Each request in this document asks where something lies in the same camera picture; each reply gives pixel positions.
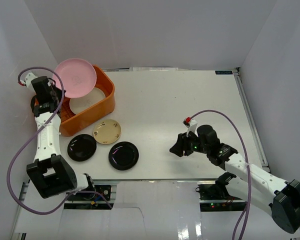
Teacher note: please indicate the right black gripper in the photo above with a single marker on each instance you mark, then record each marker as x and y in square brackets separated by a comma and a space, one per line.
[181, 144]

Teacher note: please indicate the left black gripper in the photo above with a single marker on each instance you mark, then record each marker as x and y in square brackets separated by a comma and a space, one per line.
[56, 97]

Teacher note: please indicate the pink plastic plate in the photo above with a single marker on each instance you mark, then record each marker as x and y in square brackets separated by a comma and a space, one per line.
[78, 77]

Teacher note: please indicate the cream white plate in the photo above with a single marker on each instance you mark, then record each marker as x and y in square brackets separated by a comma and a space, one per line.
[78, 105]

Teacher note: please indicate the black plate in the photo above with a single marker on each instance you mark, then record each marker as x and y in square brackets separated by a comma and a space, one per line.
[123, 156]
[82, 147]

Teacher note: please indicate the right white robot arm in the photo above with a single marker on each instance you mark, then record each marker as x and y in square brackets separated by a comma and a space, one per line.
[277, 197]

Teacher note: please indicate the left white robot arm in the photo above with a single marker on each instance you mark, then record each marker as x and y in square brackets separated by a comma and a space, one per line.
[50, 172]

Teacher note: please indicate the orange plastic bin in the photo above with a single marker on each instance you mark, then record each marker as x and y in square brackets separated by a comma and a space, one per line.
[73, 123]

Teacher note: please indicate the beige small plate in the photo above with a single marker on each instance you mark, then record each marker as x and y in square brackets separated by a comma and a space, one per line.
[107, 132]

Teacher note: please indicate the white paper sheets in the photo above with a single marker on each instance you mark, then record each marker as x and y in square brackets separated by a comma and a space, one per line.
[152, 69]

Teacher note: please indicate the blue label sticker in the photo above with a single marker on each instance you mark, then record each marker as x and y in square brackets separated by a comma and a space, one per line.
[223, 72]

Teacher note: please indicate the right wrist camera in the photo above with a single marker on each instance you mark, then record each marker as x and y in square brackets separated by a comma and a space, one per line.
[191, 125]

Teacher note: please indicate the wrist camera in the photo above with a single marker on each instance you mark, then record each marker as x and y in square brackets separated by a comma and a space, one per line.
[191, 125]
[26, 82]

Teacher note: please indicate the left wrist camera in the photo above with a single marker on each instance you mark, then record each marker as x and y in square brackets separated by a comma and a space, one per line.
[26, 82]

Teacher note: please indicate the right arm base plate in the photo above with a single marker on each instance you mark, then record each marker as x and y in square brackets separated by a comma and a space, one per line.
[213, 199]

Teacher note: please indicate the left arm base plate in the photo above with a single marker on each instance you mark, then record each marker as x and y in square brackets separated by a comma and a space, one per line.
[97, 197]

